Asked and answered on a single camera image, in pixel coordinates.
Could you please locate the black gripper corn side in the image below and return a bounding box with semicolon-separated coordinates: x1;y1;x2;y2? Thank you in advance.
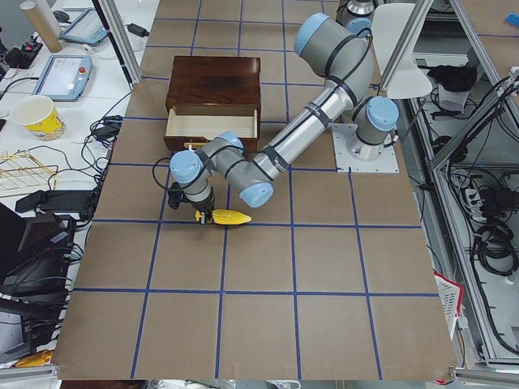
191;194;215;224

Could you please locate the yellow corn cob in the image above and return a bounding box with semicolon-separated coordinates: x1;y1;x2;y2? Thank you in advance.
202;209;252;225

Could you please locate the light wooden drawer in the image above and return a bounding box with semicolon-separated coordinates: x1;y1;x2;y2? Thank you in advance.
164;105;260;151

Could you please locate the grey robot arm with corn side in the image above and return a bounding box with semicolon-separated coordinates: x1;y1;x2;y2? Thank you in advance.
168;13;399;224

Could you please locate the grey robot arm idle side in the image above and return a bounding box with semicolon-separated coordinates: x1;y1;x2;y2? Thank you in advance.
336;0;375;37

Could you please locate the dark wooden cabinet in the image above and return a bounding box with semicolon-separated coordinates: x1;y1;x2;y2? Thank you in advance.
165;56;261;116

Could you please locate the yellow paper cup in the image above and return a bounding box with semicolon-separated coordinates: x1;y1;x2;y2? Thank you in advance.
11;95;66;141

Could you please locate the blue teach pendant near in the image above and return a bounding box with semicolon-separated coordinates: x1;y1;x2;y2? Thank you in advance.
32;55;93;102

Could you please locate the blue teach pendant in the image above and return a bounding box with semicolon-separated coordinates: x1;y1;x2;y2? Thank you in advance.
60;8;107;46
32;55;93;102

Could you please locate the blue teach pendant far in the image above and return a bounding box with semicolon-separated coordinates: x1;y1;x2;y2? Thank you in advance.
60;8;107;46

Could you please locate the red white basket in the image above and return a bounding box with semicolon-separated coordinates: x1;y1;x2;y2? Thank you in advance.
434;271;464;340

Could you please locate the cardboard tube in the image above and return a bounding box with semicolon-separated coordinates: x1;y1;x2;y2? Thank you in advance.
19;0;62;53

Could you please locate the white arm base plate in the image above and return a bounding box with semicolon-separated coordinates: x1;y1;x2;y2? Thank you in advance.
332;123;400;173

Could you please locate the gold wire rack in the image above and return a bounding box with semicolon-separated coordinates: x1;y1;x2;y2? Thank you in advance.
1;151;58;195

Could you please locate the aluminium frame post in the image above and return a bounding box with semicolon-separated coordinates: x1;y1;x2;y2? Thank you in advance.
92;0;142;85

